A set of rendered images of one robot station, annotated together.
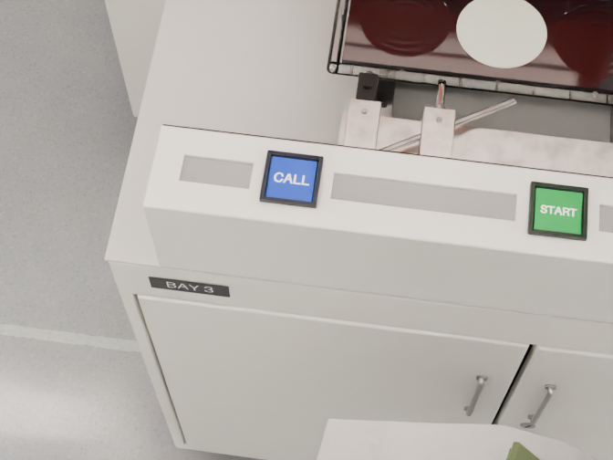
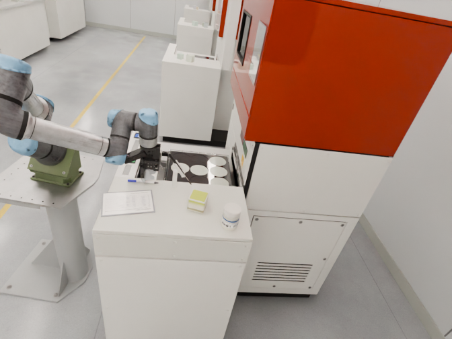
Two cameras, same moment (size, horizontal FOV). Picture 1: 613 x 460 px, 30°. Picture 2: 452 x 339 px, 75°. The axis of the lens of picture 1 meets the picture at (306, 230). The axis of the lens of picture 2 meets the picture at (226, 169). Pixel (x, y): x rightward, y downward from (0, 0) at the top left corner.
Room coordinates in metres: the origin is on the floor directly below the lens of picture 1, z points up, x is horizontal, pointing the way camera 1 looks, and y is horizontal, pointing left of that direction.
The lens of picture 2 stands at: (0.60, -1.57, 1.83)
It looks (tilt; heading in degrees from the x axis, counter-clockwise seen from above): 33 degrees down; 72
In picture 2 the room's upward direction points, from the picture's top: 11 degrees clockwise
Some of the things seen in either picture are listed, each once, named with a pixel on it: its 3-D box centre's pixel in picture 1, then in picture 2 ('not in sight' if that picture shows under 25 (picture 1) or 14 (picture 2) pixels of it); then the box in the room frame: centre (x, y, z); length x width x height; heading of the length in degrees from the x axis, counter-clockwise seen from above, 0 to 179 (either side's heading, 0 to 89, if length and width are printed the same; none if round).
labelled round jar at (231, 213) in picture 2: not in sight; (231, 216); (0.93, -0.73, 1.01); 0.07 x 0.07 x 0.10
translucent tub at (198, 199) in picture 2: not in sight; (198, 201); (0.81, -0.62, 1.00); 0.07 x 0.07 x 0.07; 67
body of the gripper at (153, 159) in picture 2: not in sight; (149, 155); (0.61, -0.45, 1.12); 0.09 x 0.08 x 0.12; 172
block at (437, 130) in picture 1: (435, 146); not in sight; (0.62, -0.14, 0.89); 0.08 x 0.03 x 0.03; 172
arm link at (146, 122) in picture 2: not in sight; (147, 123); (0.59, -0.46, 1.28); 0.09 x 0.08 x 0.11; 167
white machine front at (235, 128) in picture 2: not in sight; (239, 138); (1.13, -0.07, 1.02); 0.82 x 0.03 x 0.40; 82
